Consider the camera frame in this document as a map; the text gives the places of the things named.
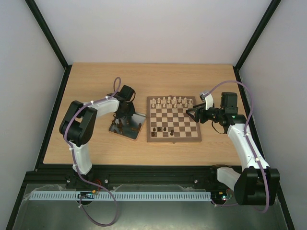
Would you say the metal tin tray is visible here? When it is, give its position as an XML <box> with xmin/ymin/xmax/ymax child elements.
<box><xmin>108</xmin><ymin>113</ymin><xmax>146</xmax><ymax>141</ymax></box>

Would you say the wooden chess board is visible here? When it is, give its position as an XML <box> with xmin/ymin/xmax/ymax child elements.
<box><xmin>146</xmin><ymin>95</ymin><xmax>202</xmax><ymax>143</ymax></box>

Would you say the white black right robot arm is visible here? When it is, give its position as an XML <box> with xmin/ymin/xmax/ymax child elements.
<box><xmin>186</xmin><ymin>92</ymin><xmax>280</xmax><ymax>207</ymax></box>

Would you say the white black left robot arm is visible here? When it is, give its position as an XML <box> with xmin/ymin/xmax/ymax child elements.
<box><xmin>59</xmin><ymin>85</ymin><xmax>136</xmax><ymax>175</ymax></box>

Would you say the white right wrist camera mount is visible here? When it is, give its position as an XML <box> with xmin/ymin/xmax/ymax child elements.
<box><xmin>200</xmin><ymin>91</ymin><xmax>214</xmax><ymax>110</ymax></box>

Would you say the black aluminium frame rail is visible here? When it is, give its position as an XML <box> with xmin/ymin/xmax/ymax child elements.
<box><xmin>23</xmin><ymin>164</ymin><xmax>227</xmax><ymax>191</ymax></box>

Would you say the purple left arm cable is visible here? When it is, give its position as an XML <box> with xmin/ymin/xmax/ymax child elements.
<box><xmin>62</xmin><ymin>77</ymin><xmax>119</xmax><ymax>227</ymax></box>

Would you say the light blue slotted cable duct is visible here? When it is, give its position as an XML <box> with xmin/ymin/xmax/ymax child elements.
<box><xmin>29</xmin><ymin>191</ymin><xmax>211</xmax><ymax>202</ymax></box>

